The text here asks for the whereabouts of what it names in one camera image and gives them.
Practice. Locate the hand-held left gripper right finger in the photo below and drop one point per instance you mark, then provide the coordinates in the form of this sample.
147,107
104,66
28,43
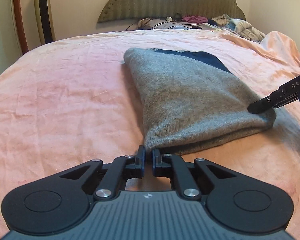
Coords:
155,162

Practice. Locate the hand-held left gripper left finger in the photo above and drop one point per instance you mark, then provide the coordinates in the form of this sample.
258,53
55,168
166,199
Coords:
141,160

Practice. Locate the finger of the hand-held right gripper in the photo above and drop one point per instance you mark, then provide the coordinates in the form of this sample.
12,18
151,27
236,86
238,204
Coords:
263,105

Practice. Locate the navy and grey knit sweater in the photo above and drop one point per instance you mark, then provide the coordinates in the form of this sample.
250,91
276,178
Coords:
190,100

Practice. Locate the pile of light clothes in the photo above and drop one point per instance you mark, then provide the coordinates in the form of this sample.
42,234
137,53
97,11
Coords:
240,27

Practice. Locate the pink bed sheet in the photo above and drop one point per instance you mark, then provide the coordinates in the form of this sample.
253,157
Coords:
65,92

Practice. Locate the magenta cloth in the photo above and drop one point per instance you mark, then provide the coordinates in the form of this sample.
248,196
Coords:
193,18

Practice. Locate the striped grey pillow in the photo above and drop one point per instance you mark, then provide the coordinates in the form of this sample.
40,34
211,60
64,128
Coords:
162,25

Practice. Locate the olive padded headboard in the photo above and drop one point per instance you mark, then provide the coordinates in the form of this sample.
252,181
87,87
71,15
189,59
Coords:
170,2

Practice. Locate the gold tower air conditioner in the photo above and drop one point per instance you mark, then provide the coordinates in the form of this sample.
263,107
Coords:
43,12

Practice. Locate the flower print wardrobe door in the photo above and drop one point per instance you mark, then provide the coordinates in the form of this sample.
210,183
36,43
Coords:
2,30

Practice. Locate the brown wooden door frame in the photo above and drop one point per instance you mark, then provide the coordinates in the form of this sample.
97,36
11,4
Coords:
20,17

